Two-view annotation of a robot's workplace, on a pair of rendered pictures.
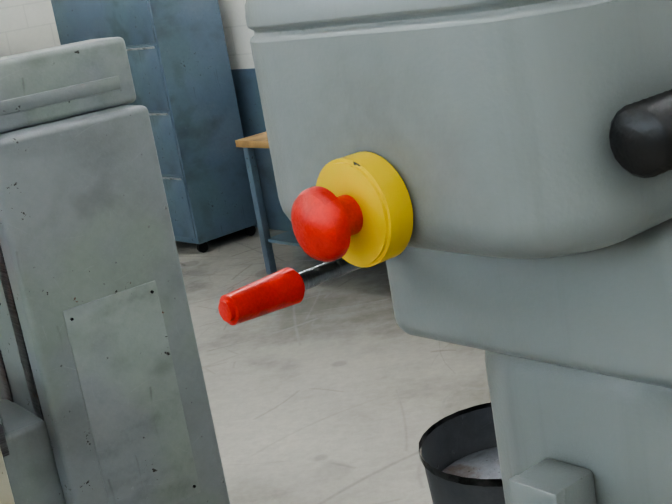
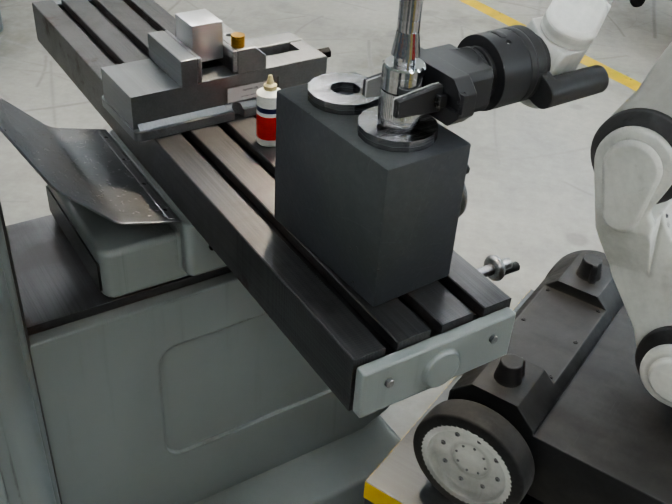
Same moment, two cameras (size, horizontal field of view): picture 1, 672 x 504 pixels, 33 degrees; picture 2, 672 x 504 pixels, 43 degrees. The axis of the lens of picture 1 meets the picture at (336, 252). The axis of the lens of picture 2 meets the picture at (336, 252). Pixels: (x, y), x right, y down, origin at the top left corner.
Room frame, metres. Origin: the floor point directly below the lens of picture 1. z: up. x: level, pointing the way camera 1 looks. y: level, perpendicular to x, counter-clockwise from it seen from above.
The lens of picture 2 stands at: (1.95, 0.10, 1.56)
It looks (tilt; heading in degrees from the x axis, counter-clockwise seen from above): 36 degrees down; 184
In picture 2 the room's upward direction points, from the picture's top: 4 degrees clockwise
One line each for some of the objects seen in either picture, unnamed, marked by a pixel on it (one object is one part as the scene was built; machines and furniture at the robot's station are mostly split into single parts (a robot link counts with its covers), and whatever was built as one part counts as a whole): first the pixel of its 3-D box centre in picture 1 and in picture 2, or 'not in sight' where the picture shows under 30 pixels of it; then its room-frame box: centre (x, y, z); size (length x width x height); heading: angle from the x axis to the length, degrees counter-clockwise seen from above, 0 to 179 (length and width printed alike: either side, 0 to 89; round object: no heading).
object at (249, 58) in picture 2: not in sight; (231, 46); (0.68, -0.18, 1.02); 0.12 x 0.06 x 0.04; 40
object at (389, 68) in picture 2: not in sight; (404, 66); (1.10, 0.10, 1.20); 0.05 x 0.05 x 0.01
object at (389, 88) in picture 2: not in sight; (401, 95); (1.10, 0.10, 1.17); 0.05 x 0.05 x 0.06
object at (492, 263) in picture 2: not in sight; (479, 273); (0.52, 0.30, 0.51); 0.22 x 0.06 x 0.06; 128
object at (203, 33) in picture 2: not in sight; (199, 35); (0.71, -0.22, 1.05); 0.06 x 0.05 x 0.06; 40
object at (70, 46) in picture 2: not in sight; (212, 134); (0.74, -0.20, 0.89); 1.24 x 0.23 x 0.08; 38
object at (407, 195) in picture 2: not in sight; (364, 179); (1.06, 0.07, 1.03); 0.22 x 0.12 x 0.20; 42
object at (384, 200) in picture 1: (362, 209); not in sight; (0.60, -0.02, 1.76); 0.06 x 0.02 x 0.06; 38
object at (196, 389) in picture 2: not in sight; (231, 340); (0.73, -0.18, 0.43); 0.80 x 0.30 x 0.60; 128
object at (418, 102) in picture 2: not in sight; (419, 103); (1.12, 0.12, 1.17); 0.06 x 0.02 x 0.03; 130
